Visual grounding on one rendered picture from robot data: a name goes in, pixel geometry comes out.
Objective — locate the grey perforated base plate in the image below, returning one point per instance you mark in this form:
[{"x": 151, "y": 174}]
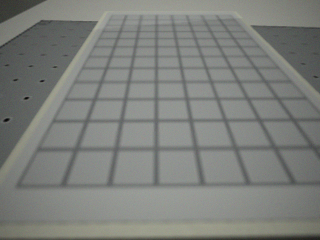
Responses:
[{"x": 32, "y": 63}]

